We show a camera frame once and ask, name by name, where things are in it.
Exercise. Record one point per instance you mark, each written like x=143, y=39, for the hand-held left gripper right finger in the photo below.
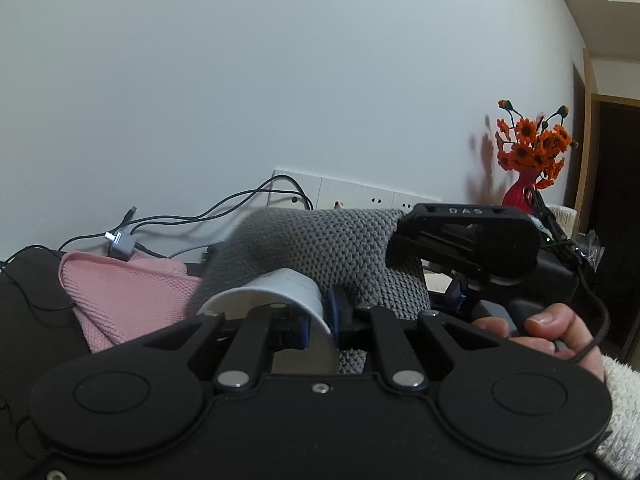
x=334, y=317

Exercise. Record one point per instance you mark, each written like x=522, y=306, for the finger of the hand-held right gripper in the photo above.
x=456, y=296

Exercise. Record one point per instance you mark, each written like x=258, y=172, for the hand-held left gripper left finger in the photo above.
x=300, y=333

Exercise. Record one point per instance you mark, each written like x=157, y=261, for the white paper cup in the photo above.
x=290, y=287

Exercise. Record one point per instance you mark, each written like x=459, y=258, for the grey knitted cloth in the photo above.
x=325, y=245

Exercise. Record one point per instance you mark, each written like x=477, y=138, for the pink knitted cloth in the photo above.
x=130, y=300

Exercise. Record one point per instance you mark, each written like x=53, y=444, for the person's right forearm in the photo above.
x=622, y=405

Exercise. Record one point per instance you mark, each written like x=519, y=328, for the person's right hand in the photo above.
x=555, y=322

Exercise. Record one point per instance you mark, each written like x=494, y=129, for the white ribbed object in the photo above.
x=561, y=216

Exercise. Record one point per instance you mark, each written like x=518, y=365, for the clear plastic bag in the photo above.
x=589, y=246

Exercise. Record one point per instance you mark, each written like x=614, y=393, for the orange artificial flowers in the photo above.
x=525, y=130

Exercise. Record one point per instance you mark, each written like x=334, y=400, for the dark brown door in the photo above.
x=620, y=185

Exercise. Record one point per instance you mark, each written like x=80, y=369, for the grey usb hub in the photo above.
x=121, y=246

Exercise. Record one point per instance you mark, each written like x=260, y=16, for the white wall socket panel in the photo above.
x=350, y=192

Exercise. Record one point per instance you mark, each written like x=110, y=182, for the wooden door frame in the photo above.
x=589, y=110

